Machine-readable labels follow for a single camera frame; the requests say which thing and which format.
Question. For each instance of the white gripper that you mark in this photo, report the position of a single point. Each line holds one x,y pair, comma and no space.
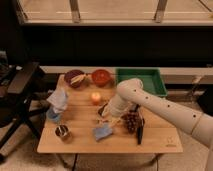
116,107

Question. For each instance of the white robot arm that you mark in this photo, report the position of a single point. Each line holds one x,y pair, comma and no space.
193,122

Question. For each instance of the yellow apple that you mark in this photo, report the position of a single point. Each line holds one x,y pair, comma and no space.
96,98

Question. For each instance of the blue sponge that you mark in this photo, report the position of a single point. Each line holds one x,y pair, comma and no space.
102,132

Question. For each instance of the bunch of dark grapes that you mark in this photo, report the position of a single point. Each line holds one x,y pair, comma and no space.
131,121

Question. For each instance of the banana peel piece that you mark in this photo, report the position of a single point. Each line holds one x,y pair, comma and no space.
78,78

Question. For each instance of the wooden table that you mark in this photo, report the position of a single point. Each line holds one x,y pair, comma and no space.
81,117

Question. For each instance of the black office chair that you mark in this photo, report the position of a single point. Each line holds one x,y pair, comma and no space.
17,90

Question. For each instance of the red bowl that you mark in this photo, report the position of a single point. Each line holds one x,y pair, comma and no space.
101,77

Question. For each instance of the green plastic tray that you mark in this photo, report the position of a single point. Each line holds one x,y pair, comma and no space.
150,77

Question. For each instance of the dark purple bowl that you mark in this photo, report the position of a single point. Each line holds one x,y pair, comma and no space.
69,75

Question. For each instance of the black handled knife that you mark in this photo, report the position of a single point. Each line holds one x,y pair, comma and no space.
141,123

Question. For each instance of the crumpled white cloth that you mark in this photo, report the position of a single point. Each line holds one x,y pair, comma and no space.
58,100

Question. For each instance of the small metal cup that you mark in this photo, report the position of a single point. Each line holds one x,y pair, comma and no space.
62,132

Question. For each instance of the black rectangular block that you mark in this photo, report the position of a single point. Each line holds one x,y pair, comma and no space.
102,110

